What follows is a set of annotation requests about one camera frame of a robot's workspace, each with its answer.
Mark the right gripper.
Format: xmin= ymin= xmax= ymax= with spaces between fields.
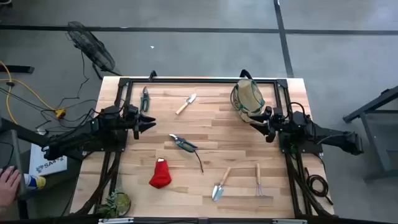
xmin=248 ymin=106 xmax=277 ymax=144

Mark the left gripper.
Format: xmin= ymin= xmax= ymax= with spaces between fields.
xmin=126 ymin=105 xmax=157 ymax=140

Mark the beige green-trimmed garden bag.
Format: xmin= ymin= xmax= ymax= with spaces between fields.
xmin=229 ymin=78 xmax=267 ymax=124

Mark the green pruning shears black strap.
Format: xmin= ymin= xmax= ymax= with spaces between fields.
xmin=169 ymin=133 xmax=205 ymax=174

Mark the hand rake wooden handle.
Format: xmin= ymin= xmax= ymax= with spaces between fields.
xmin=254 ymin=162 xmax=265 ymax=197

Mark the red garden glove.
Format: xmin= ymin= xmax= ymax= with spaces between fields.
xmin=148 ymin=157 xmax=173 ymax=190

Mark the black floor fan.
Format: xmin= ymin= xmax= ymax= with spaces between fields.
xmin=66 ymin=21 xmax=123 ymax=80

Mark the black metal side table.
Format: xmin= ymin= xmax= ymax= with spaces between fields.
xmin=342 ymin=85 xmax=398 ymax=183

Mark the white printed cardboard box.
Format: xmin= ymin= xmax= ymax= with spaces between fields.
xmin=28 ymin=142 xmax=68 ymax=178

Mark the blue yellow white object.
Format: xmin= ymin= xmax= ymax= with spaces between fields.
xmin=22 ymin=173 xmax=47 ymax=191

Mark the black floor bar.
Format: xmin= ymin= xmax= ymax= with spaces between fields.
xmin=0 ymin=64 xmax=35 ymax=75

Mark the person's hand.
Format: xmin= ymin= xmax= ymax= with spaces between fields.
xmin=0 ymin=165 xmax=22 ymax=209

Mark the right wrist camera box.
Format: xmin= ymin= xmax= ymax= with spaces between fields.
xmin=273 ymin=113 xmax=285 ymax=128

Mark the black fan power cable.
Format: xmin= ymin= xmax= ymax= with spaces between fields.
xmin=57 ymin=49 xmax=99 ymax=110

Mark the coiled black cable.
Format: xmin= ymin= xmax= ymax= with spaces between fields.
xmin=303 ymin=167 xmax=335 ymax=206

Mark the silver aluminium bracket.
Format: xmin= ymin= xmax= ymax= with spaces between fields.
xmin=98 ymin=217 xmax=135 ymax=224
xmin=272 ymin=218 xmax=308 ymax=224

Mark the yellow extension cable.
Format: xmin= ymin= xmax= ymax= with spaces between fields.
xmin=0 ymin=60 xmax=60 ymax=126

